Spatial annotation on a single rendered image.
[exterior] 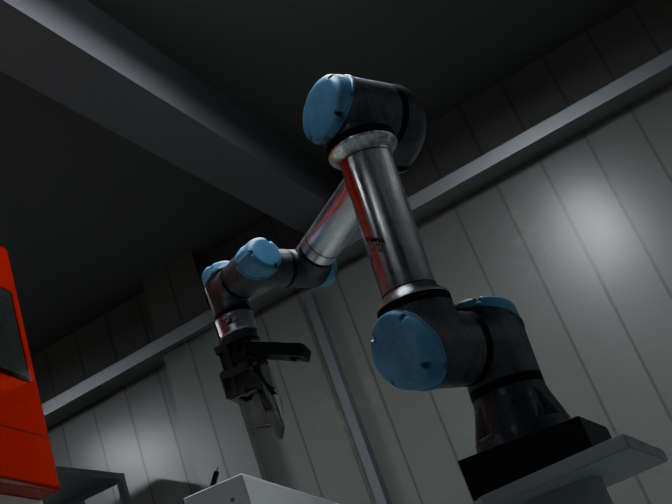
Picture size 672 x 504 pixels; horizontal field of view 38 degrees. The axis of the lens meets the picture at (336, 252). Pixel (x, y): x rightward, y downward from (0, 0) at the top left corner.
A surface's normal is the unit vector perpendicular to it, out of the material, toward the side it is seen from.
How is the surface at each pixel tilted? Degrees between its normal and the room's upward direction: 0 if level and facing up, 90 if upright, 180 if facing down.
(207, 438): 90
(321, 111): 81
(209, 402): 90
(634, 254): 90
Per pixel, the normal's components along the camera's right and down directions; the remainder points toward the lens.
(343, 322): -0.45, -0.24
